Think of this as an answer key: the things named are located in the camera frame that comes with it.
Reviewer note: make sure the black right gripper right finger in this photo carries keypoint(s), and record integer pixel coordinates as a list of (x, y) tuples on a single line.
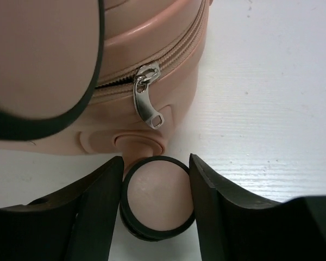
[(236, 224)]

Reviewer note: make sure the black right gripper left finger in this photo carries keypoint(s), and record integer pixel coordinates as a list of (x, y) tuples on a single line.
[(74, 223)]

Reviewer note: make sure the pink hard-shell suitcase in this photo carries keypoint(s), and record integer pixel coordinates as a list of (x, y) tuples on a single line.
[(93, 77)]

